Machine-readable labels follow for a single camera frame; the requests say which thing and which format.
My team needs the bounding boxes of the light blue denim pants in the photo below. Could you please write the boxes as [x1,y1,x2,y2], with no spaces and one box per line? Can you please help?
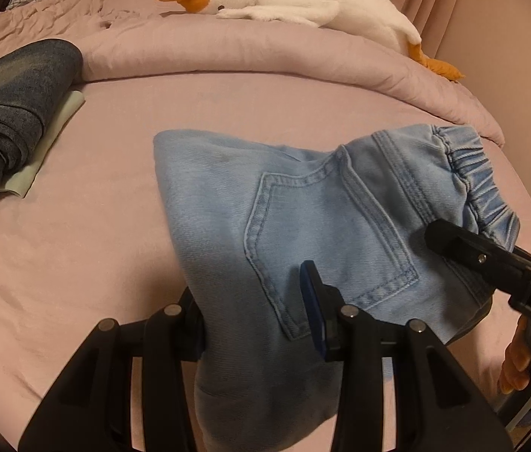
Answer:
[154,125,520,451]

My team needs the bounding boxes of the person's right hand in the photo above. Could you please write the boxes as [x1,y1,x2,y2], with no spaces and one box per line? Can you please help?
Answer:
[498,315,531,395]

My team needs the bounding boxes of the pale green folded cloth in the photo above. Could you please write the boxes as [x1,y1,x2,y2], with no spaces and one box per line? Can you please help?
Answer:
[0,91,86,198]

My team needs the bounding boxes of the dark blue folded jeans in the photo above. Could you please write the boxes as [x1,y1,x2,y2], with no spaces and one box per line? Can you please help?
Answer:
[0,39,83,185]

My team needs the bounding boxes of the white goose plush toy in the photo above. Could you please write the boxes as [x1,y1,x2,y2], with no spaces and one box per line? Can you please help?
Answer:
[157,0,464,82]

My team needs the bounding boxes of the pink quilted comforter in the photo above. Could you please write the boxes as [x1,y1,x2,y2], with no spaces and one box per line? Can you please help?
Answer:
[0,0,505,146]

